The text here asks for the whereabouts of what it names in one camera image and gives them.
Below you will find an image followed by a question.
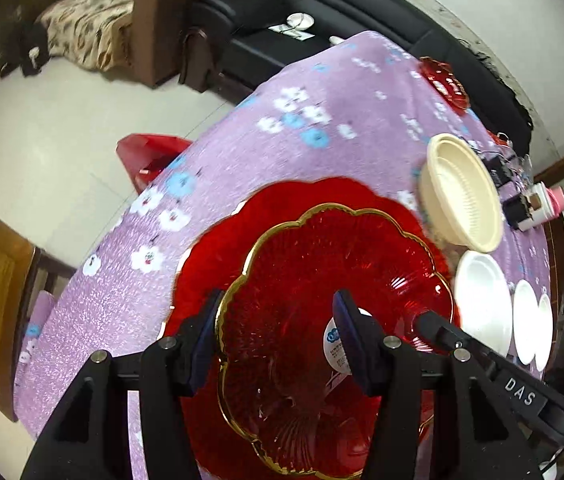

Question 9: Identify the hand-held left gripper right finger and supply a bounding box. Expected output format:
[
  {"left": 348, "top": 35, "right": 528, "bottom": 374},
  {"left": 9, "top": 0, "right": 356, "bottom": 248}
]
[{"left": 332, "top": 289, "right": 545, "bottom": 480}]

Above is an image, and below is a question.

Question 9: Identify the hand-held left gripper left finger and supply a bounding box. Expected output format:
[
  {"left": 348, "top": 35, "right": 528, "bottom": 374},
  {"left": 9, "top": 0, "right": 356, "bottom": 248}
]
[{"left": 20, "top": 287, "right": 227, "bottom": 480}]

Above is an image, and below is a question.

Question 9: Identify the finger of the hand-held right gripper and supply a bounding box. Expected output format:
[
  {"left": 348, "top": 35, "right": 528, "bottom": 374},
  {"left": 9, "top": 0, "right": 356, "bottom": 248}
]
[{"left": 413, "top": 310, "right": 494, "bottom": 367}]

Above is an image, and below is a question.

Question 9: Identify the white disposable bowl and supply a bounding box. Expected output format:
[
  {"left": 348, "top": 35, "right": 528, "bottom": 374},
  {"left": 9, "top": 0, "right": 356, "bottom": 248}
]
[
  {"left": 536, "top": 292, "right": 554, "bottom": 373},
  {"left": 453, "top": 250, "right": 514, "bottom": 358},
  {"left": 512, "top": 279, "right": 540, "bottom": 366}
]

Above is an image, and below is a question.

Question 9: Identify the gold-rimmed red glass plate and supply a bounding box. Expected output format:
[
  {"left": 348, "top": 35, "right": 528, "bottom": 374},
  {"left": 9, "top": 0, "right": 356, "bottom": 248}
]
[{"left": 214, "top": 203, "right": 458, "bottom": 478}]

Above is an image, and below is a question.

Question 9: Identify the large red scalloped plate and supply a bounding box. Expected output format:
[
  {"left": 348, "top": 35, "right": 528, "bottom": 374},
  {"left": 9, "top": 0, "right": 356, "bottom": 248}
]
[{"left": 159, "top": 176, "right": 463, "bottom": 480}]

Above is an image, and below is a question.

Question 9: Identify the cream plastic bowl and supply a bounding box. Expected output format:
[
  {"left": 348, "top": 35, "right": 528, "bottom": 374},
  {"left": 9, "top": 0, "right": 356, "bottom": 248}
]
[{"left": 418, "top": 133, "right": 505, "bottom": 253}]

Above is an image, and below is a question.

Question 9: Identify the black device with brown knob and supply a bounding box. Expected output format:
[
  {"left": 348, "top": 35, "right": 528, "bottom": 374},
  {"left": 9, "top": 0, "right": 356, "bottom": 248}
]
[{"left": 503, "top": 192, "right": 538, "bottom": 231}]

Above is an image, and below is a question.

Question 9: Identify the white plastic jar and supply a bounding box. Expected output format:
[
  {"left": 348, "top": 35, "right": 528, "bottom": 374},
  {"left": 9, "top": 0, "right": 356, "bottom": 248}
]
[{"left": 519, "top": 182, "right": 559, "bottom": 232}]

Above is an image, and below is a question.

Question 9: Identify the black cylindrical device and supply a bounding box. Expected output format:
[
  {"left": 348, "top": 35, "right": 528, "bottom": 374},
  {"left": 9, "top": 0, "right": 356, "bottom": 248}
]
[{"left": 482, "top": 152, "right": 513, "bottom": 188}]

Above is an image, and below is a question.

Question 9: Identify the red plastic stool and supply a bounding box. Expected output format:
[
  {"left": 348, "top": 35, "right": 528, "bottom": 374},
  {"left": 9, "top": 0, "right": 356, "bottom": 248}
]
[{"left": 116, "top": 132, "right": 193, "bottom": 193}]

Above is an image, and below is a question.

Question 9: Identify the purple floral tablecloth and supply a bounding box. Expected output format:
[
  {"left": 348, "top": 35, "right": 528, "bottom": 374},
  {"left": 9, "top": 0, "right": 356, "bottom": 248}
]
[{"left": 14, "top": 30, "right": 555, "bottom": 480}]

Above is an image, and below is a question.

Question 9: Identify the small red glass plate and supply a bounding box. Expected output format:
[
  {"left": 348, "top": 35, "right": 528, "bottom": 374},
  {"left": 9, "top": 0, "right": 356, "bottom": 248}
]
[{"left": 419, "top": 56, "right": 472, "bottom": 111}]

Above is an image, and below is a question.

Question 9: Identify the brown armchair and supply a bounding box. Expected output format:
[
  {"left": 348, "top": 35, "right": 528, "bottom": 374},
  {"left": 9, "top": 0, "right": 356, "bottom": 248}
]
[{"left": 129, "top": 0, "right": 200, "bottom": 88}]

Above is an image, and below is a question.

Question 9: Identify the white dish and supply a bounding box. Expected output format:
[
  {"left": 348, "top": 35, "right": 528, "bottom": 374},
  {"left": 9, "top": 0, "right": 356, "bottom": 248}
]
[{"left": 284, "top": 11, "right": 315, "bottom": 31}]

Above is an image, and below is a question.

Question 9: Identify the black leather sofa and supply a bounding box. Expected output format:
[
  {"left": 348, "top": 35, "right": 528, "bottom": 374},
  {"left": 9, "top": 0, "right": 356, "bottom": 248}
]
[{"left": 179, "top": 0, "right": 535, "bottom": 156}]

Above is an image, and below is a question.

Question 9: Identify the brown patterned blanket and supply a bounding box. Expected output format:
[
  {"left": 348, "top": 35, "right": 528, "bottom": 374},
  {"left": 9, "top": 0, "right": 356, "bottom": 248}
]
[{"left": 40, "top": 0, "right": 135, "bottom": 72}]

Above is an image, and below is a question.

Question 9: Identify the black bag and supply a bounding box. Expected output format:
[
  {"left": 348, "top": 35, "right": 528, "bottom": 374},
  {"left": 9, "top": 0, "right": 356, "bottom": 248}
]
[{"left": 14, "top": 22, "right": 52, "bottom": 77}]

